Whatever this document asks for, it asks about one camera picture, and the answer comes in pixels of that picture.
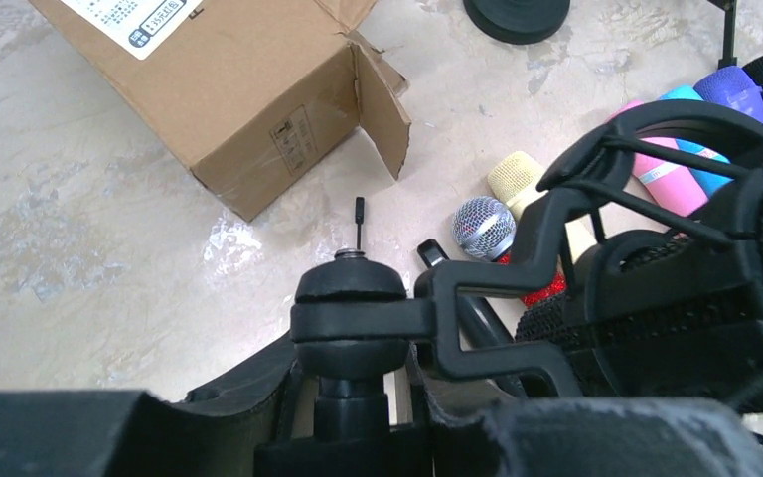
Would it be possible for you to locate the black glitter microphone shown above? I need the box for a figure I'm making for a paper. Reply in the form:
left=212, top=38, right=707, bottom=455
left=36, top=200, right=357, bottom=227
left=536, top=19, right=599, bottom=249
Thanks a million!
left=516, top=186, right=763, bottom=398

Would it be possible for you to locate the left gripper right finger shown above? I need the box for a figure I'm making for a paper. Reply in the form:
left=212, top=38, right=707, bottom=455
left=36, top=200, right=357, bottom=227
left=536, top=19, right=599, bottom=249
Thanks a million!
left=407, top=345, right=763, bottom=476

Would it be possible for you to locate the purple microphone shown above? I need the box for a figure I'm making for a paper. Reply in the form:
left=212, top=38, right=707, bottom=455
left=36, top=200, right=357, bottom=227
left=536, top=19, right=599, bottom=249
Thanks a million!
left=693, top=66, right=763, bottom=124

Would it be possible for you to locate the round base microphone stand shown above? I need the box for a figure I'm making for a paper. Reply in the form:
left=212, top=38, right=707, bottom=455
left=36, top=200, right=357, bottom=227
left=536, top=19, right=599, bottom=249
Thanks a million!
left=463, top=0, right=570, bottom=45

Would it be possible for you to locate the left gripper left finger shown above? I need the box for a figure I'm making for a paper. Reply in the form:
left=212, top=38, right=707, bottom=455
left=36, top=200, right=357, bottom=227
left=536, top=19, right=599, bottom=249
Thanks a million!
left=0, top=336, right=294, bottom=476

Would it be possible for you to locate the cream microphone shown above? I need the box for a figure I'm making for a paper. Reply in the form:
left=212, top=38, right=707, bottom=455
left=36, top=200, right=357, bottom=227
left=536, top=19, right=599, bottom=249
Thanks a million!
left=487, top=151, right=596, bottom=261

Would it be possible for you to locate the brown cardboard box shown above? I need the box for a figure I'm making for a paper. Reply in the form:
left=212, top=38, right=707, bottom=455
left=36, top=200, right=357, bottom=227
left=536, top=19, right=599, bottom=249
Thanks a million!
left=35, top=0, right=410, bottom=220

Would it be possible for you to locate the red glitter microphone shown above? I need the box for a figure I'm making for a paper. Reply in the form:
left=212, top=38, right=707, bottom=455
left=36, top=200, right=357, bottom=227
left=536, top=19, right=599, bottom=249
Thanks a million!
left=451, top=196, right=567, bottom=309

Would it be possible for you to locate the pink microphone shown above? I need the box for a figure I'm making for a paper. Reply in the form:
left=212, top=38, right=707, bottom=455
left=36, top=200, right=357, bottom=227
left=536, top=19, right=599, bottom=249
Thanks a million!
left=608, top=99, right=712, bottom=219

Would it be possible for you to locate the tripod microphone stand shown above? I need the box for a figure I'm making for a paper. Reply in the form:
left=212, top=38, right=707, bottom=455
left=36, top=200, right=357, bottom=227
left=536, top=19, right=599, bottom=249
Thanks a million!
left=254, top=100, right=763, bottom=476

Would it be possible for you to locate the small black microphone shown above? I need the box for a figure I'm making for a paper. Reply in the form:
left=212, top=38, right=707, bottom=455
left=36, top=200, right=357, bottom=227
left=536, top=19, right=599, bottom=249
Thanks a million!
left=416, top=238, right=528, bottom=398

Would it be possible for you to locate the tripod shock mount stand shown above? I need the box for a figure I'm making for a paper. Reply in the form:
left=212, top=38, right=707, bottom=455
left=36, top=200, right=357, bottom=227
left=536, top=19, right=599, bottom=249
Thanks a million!
left=707, top=0, right=738, bottom=70

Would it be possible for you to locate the teal microphone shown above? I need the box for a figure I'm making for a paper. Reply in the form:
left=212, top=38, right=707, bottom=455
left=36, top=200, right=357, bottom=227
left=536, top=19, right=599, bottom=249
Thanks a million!
left=659, top=85, right=731, bottom=197

